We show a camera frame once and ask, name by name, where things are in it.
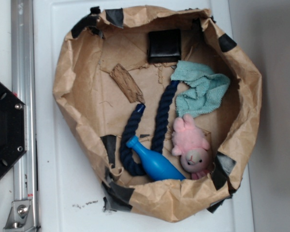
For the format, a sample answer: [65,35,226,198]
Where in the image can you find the brown wood chip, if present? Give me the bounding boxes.
[110,63,145,104]

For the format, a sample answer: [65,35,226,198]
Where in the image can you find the blue plastic bottle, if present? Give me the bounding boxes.
[126,136,186,181]

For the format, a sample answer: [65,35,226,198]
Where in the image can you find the pink plush sheep toy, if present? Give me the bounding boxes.
[171,114,212,180]

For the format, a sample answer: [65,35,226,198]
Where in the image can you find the brown paper bag bin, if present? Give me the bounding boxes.
[53,6,262,222]

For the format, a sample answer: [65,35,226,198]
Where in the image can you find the teal terry cloth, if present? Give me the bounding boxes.
[171,61,231,118]

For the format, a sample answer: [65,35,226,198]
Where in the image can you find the black square box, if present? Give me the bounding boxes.
[147,29,181,63]

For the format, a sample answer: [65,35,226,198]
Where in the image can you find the dark blue rope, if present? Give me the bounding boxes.
[119,80,181,176]

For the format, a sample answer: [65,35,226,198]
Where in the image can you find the aluminium extrusion rail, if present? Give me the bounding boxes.
[11,0,41,232]

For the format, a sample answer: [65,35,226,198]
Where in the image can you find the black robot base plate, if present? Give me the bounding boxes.
[0,82,26,180]

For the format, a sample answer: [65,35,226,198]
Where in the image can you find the metal corner bracket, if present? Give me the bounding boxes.
[3,200,35,232]

